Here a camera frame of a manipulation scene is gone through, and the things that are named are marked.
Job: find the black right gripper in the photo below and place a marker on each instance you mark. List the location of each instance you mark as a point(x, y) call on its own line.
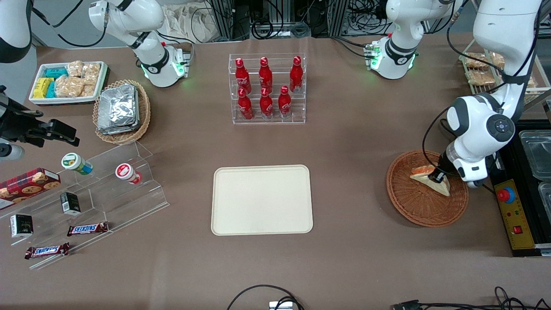
point(18, 127)

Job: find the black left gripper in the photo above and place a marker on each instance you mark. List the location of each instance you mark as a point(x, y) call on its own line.
point(443, 166)

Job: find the triangular sandwich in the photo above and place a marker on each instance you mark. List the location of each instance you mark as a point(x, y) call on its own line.
point(439, 188)

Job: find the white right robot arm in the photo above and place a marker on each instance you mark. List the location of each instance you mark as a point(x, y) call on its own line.
point(129, 17)

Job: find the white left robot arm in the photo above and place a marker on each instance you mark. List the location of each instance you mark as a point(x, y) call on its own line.
point(482, 125)

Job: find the round brown wicker basket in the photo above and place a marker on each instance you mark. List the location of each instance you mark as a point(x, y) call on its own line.
point(422, 209)

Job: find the oval light wicker basket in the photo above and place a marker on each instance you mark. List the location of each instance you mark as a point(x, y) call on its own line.
point(144, 110)

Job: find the cream plastic tray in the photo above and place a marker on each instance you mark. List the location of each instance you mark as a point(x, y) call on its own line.
point(258, 202)

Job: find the green lid yogurt cup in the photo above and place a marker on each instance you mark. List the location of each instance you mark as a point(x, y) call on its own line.
point(71, 161)

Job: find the white rectangular snack bin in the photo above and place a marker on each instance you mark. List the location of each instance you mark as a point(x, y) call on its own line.
point(38, 101)

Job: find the teal snack pack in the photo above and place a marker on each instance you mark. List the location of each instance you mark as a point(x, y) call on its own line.
point(51, 90)
point(56, 72)

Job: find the clear bag of crackers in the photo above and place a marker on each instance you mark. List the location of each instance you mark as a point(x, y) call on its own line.
point(69, 87)
point(497, 59)
point(88, 90)
point(475, 60)
point(480, 77)
point(74, 69)
point(91, 73)
point(531, 82)

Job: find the yellow snack pack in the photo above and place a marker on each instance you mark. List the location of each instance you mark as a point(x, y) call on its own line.
point(42, 88)

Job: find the red tartan cookie box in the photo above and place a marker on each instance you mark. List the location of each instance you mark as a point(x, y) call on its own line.
point(26, 185)

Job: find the small black drink carton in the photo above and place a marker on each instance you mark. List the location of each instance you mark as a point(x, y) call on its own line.
point(21, 226)
point(70, 204)

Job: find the red lid yogurt cup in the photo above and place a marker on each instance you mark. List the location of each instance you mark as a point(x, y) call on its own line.
point(125, 171)

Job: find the red emergency stop button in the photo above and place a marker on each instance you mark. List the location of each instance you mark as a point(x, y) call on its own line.
point(506, 195)

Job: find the clear acrylic stepped display stand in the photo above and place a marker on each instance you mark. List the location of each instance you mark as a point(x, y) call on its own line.
point(107, 202)

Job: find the yellow control panel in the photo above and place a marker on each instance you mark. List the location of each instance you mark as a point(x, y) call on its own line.
point(516, 215)

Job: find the black appliance box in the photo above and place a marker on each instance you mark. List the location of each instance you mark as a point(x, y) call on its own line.
point(527, 189)

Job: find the Snickers chocolate bar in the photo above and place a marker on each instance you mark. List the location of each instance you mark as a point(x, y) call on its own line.
point(88, 229)
point(47, 250)

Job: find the clear plastic container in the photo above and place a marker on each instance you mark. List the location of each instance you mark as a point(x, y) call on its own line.
point(536, 155)
point(546, 196)

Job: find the grey metal bar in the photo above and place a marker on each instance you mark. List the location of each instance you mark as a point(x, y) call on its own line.
point(538, 101)

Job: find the clear acrylic bottle rack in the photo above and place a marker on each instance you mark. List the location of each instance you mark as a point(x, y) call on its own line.
point(297, 112)

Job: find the white cloth bag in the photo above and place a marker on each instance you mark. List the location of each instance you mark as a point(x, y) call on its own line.
point(189, 21)

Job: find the red cola bottle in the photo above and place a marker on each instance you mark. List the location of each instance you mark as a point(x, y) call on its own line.
point(266, 106)
point(265, 76)
point(295, 76)
point(245, 107)
point(242, 77)
point(284, 104)

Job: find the metal equipment rack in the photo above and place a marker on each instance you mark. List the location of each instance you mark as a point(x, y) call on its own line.
point(228, 17)

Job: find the small silver device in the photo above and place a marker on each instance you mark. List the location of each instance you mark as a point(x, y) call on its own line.
point(280, 306)

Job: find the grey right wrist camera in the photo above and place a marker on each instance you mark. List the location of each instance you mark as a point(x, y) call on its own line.
point(10, 152)

